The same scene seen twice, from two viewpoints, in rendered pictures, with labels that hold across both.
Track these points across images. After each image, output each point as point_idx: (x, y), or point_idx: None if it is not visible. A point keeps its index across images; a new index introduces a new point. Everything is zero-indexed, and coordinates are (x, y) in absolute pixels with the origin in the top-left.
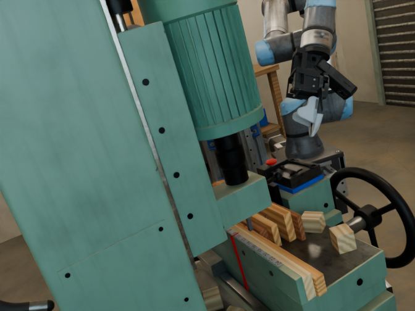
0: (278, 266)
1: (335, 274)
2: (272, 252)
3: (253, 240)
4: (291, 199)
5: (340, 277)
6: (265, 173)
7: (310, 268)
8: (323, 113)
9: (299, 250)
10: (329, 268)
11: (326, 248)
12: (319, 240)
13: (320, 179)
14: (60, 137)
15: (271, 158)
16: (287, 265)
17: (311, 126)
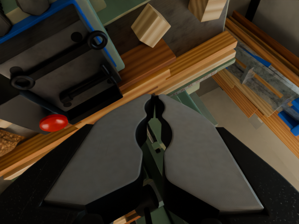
0: (216, 72)
1: (219, 18)
2: (195, 76)
3: (170, 90)
4: (123, 62)
5: (225, 15)
6: (68, 116)
7: (226, 48)
8: (222, 130)
9: (172, 42)
10: (211, 22)
11: (188, 16)
12: (171, 20)
13: (77, 2)
14: None
15: (45, 127)
16: (216, 66)
17: (149, 119)
